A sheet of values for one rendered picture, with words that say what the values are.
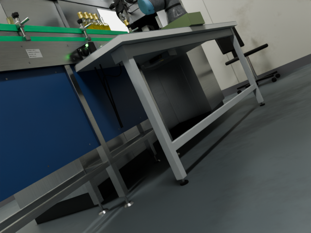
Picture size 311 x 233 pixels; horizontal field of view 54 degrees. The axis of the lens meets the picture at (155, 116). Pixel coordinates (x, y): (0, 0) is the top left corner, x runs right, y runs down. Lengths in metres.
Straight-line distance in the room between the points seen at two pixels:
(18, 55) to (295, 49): 4.01
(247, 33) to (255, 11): 0.33
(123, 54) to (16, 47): 0.45
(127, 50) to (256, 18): 3.60
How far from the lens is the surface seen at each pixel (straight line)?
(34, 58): 1.43
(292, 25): 4.80
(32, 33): 1.54
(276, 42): 4.84
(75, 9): 2.44
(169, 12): 2.10
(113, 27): 2.79
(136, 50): 1.52
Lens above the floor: 0.42
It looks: 3 degrees down
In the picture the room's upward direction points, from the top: 25 degrees counter-clockwise
